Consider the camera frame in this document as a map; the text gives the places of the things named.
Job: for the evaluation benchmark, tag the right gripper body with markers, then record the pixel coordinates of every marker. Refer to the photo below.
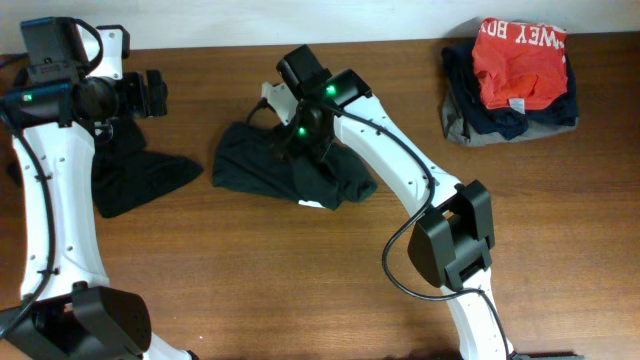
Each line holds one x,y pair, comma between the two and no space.
298,135

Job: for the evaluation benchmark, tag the grey folded t-shirt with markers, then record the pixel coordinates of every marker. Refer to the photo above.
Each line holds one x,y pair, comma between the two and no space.
470,124

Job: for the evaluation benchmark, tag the red folded t-shirt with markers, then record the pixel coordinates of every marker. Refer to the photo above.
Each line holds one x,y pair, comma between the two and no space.
520,62

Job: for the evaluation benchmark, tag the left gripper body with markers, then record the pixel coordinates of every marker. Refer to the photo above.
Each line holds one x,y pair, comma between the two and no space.
132,98

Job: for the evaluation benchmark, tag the navy folded t-shirt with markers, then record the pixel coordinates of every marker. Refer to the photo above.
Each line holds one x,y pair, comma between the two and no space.
457,63

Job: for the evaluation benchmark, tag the dark green t-shirt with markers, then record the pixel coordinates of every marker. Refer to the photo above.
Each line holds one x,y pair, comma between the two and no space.
245,162

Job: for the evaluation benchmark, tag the black t-shirt white letters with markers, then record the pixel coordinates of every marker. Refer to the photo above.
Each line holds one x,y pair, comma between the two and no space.
125,175

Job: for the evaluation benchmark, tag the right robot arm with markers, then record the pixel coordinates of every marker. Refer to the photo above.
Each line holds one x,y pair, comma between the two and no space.
451,224

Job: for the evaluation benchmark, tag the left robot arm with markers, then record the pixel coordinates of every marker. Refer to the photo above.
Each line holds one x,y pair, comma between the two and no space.
73,84

